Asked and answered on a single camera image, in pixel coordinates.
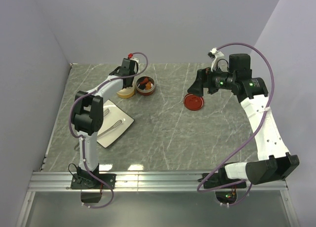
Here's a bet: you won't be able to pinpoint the red round lid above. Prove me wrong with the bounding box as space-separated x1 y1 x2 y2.
183 94 204 111

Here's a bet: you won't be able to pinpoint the yellow lunch container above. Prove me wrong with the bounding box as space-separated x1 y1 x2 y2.
117 87 135 99

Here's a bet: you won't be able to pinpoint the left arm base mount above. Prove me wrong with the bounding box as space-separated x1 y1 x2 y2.
70 173 116 189

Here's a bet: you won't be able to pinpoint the dark seaweed roll food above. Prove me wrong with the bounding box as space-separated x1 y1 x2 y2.
138 84 146 90

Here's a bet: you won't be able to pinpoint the orange fried food piece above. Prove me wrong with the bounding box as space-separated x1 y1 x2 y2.
145 81 153 90

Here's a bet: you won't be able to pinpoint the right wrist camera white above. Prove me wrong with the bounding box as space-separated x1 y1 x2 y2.
207 48 224 71

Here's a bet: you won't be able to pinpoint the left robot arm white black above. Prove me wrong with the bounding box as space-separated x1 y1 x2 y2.
69 54 139 189

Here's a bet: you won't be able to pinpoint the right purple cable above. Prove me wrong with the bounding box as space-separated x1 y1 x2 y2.
196 42 275 207

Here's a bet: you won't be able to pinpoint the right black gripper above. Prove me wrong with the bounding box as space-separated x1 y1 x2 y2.
187 64 236 97

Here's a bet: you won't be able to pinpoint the white square plate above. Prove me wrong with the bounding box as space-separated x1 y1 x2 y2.
97 100 134 148

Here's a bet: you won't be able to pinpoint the red steel lunch container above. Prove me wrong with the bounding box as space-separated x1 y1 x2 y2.
136 76 156 96

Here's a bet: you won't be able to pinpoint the aluminium rail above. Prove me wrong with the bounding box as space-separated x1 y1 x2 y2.
27 170 289 193

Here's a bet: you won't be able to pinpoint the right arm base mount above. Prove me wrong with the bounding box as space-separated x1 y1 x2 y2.
203 173 247 189

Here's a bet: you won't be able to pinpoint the red sausage food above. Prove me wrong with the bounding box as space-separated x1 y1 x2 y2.
139 77 149 85

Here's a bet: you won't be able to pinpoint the metal tongs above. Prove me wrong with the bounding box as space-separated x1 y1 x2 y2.
74 109 123 151

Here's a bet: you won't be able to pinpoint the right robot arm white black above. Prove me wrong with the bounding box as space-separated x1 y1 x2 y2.
188 51 300 189

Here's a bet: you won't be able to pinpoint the cream round lid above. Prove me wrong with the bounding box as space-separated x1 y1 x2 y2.
117 87 135 96

